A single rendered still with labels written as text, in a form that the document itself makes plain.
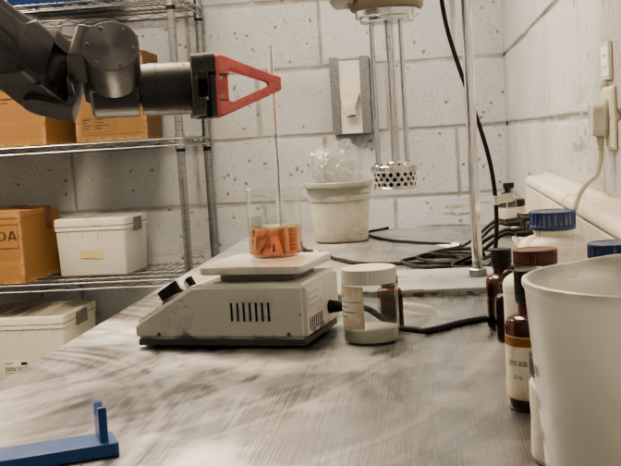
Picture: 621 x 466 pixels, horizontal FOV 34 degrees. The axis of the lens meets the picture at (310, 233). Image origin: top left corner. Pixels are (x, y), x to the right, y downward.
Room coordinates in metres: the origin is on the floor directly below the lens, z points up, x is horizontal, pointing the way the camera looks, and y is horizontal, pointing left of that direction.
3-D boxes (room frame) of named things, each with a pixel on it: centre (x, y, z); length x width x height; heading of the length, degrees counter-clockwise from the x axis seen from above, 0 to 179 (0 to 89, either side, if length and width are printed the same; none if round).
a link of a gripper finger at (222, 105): (1.15, 0.07, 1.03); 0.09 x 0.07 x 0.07; 99
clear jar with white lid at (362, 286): (1.08, -0.06, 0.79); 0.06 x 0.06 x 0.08
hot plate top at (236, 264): (1.13, 0.05, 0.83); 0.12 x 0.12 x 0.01; 73
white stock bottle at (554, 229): (1.06, -0.25, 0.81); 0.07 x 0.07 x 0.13
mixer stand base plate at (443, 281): (1.45, -0.12, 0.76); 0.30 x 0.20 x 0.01; 83
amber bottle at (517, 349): (0.79, -0.17, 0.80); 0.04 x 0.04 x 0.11
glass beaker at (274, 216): (1.14, 0.04, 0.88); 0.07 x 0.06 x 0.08; 88
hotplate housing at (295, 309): (1.14, 0.08, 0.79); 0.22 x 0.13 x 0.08; 73
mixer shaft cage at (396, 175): (1.45, -0.13, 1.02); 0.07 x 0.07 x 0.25
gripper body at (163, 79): (1.12, 0.14, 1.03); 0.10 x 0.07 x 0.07; 9
